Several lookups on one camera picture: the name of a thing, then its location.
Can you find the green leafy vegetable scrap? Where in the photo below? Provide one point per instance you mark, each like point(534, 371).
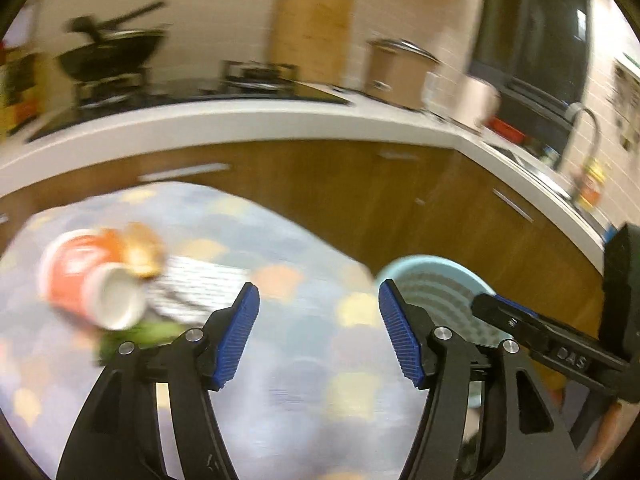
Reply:
point(145, 335)

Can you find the black gas stove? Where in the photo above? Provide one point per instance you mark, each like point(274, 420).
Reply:
point(200, 97)

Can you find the dark window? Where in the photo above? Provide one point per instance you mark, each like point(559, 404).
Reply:
point(530, 30)

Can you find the light blue waste basket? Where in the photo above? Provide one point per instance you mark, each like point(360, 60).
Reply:
point(440, 290)

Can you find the black wok with lid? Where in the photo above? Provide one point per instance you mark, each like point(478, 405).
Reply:
point(115, 52)

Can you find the white electric kettle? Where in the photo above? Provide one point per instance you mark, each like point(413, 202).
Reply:
point(480, 102)

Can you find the metal faucet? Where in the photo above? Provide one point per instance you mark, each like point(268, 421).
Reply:
point(585, 125)

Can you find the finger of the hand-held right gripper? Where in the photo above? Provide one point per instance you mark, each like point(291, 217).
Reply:
point(517, 307)
point(565, 355)

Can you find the yellow dish soap bottle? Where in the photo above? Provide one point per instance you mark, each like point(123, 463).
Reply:
point(592, 185)

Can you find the person's right forearm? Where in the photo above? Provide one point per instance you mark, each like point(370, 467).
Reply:
point(602, 440)

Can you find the wooden base cabinets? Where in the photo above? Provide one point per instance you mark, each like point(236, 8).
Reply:
point(325, 195)

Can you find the brown electric cooker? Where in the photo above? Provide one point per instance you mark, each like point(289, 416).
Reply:
point(395, 75)

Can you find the scale-patterned tablecloth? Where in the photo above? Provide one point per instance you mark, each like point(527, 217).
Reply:
point(300, 360)

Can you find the steel sink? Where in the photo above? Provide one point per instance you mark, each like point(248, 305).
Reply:
point(535, 167)

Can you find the dark sauce bottle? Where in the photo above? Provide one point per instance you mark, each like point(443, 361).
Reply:
point(22, 85)

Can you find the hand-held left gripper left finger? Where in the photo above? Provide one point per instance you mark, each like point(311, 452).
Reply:
point(235, 340)

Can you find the orange and white paper cup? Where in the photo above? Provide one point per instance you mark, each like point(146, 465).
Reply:
point(80, 275)

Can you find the red box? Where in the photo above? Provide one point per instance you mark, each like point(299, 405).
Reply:
point(505, 129)

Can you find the wooden cutting board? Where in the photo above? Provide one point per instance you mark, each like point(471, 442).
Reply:
point(312, 30)

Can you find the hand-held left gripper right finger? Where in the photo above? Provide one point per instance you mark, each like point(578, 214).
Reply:
point(400, 335)

